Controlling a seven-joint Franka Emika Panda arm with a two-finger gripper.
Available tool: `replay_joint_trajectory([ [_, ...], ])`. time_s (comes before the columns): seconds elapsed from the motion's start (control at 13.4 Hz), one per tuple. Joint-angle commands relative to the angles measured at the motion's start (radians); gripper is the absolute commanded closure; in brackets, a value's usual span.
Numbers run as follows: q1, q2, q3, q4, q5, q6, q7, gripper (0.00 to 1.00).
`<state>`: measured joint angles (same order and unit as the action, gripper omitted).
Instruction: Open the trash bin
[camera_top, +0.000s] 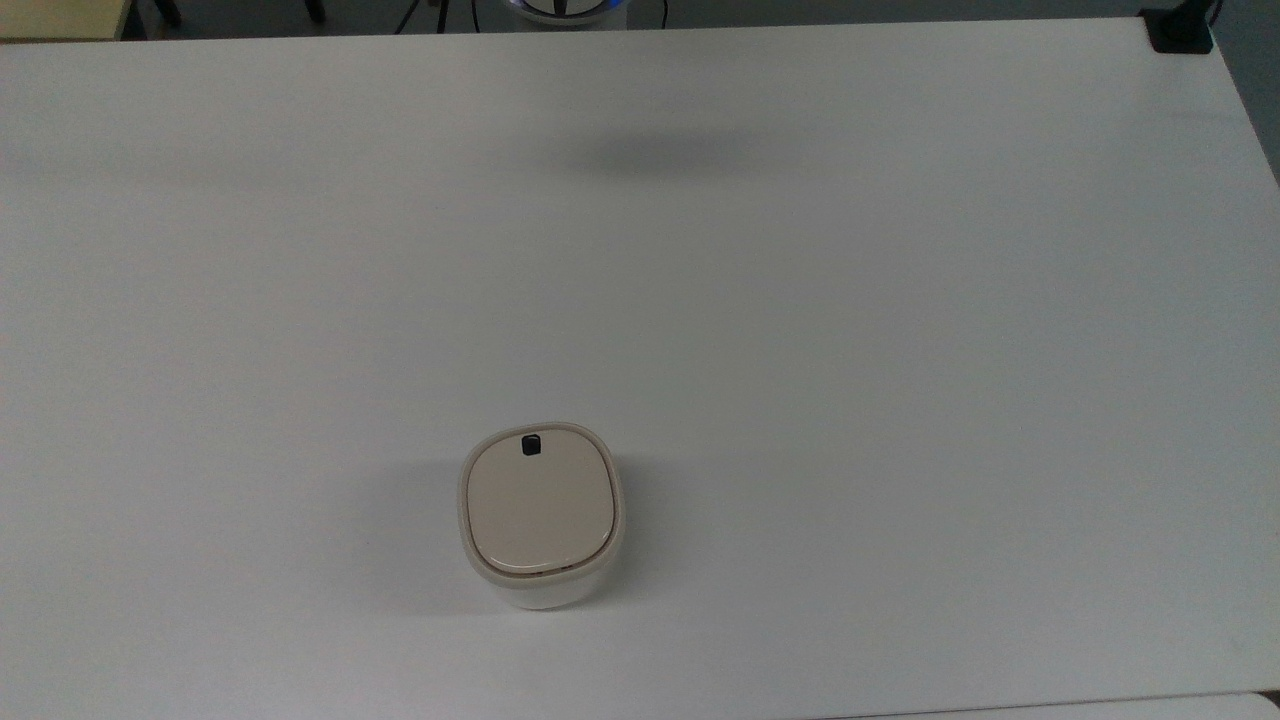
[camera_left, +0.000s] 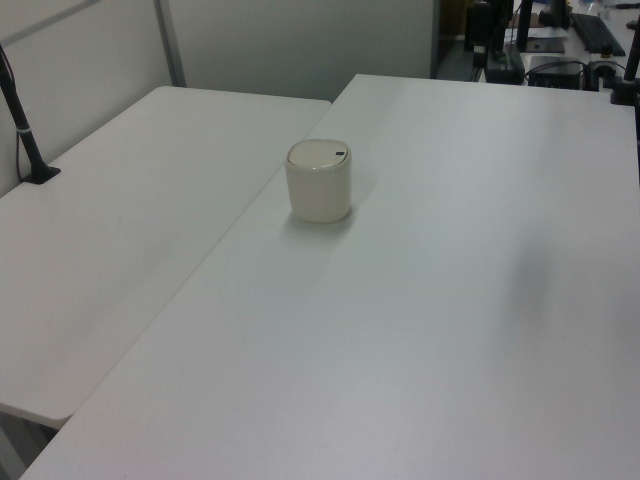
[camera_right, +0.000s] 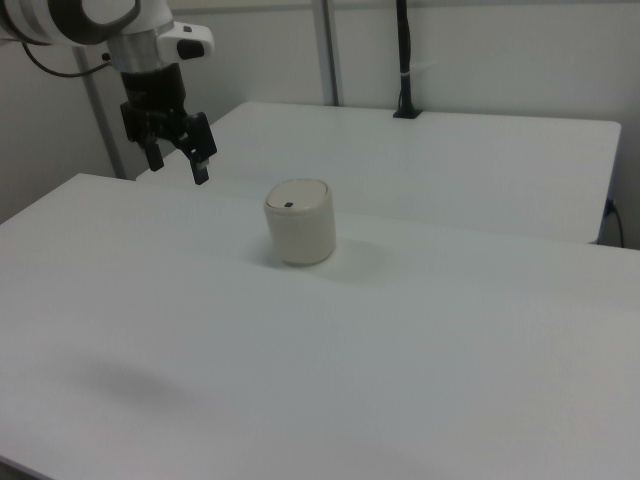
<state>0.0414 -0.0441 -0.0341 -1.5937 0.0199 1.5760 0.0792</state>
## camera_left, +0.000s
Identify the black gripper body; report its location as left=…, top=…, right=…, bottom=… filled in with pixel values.
left=467, top=0, right=495, bottom=52

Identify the cream flip lid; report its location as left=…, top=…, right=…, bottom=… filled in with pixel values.
left=287, top=140, right=350, bottom=169

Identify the cream plastic trash bin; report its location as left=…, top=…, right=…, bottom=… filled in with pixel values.
left=284, top=137, right=354, bottom=225

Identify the black device with green part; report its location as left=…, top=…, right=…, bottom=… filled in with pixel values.
left=486, top=43, right=527, bottom=84

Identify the black monitor stand pole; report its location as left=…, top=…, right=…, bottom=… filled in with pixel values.
left=514, top=0, right=534, bottom=52

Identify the black flat pad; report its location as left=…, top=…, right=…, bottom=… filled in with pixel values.
left=524, top=37, right=567, bottom=54

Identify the black electronics box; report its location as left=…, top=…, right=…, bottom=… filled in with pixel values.
left=528, top=54, right=587, bottom=90

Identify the black keyboard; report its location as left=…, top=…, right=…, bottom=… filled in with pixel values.
left=569, top=12, right=627, bottom=57

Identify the black clamp pole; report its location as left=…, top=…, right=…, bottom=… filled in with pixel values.
left=608, top=0, right=640, bottom=107

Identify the black camera pole with base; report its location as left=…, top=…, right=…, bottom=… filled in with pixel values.
left=0, top=42, right=63, bottom=186

